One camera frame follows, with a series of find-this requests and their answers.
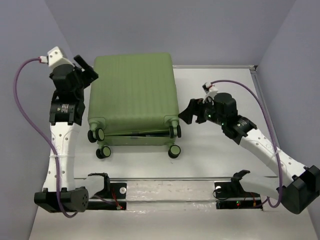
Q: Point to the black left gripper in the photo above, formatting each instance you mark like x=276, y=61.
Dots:
x=90, y=74

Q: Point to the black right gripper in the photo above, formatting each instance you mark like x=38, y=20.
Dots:
x=195, y=106

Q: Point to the green hardshell suitcase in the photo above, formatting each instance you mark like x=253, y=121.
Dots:
x=134, y=102

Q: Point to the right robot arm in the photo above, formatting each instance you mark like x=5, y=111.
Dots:
x=296, y=185

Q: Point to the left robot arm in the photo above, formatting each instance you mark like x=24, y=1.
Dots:
x=60, y=193

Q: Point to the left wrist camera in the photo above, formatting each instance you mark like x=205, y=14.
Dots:
x=57, y=57

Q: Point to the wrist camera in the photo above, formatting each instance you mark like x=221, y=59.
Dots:
x=57, y=57
x=210, y=92

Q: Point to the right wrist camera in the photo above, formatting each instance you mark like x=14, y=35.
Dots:
x=210, y=92

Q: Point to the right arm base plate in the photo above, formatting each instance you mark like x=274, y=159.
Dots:
x=231, y=197

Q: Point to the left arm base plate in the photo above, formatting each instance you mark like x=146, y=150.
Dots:
x=109, y=200

